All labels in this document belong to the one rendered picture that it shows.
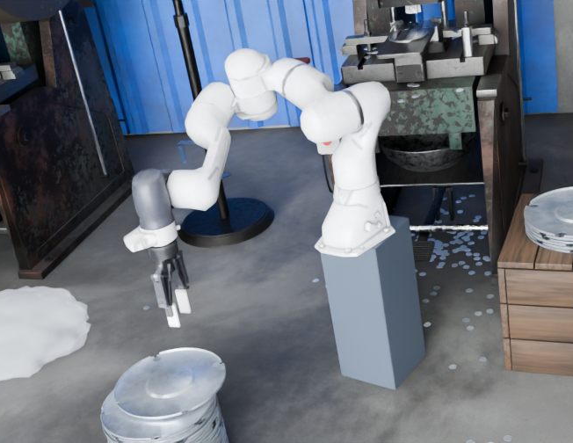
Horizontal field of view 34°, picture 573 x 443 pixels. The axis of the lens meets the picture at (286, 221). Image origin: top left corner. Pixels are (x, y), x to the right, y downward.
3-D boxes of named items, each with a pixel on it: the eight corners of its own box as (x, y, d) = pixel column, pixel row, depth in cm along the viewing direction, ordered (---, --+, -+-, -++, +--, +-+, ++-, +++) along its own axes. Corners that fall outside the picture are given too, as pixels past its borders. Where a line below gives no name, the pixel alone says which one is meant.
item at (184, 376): (242, 390, 230) (241, 388, 230) (130, 435, 222) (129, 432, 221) (205, 337, 255) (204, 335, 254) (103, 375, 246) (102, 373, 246)
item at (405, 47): (426, 94, 275) (422, 50, 269) (380, 97, 280) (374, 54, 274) (438, 66, 296) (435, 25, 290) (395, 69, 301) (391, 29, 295)
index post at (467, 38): (473, 56, 282) (470, 25, 278) (462, 57, 283) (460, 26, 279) (474, 53, 284) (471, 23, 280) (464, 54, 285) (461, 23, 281)
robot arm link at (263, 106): (208, 57, 259) (228, 100, 271) (184, 101, 249) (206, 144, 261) (270, 55, 251) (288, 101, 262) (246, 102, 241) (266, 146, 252)
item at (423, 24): (438, 40, 292) (437, 26, 290) (391, 44, 297) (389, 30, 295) (442, 32, 300) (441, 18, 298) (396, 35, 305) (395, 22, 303)
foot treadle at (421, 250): (431, 273, 288) (429, 259, 286) (399, 273, 292) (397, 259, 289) (456, 190, 338) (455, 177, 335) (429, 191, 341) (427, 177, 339)
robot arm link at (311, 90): (316, 59, 247) (259, 80, 239) (377, 93, 230) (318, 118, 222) (317, 96, 253) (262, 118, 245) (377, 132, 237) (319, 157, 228)
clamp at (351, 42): (390, 51, 300) (387, 20, 296) (340, 55, 306) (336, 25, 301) (394, 46, 305) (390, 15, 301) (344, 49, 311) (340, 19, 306)
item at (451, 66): (485, 76, 283) (483, 56, 280) (343, 84, 298) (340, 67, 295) (495, 45, 308) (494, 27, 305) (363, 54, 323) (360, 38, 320)
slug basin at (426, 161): (475, 178, 297) (472, 149, 293) (371, 181, 309) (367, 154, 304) (486, 136, 326) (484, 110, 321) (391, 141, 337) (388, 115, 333)
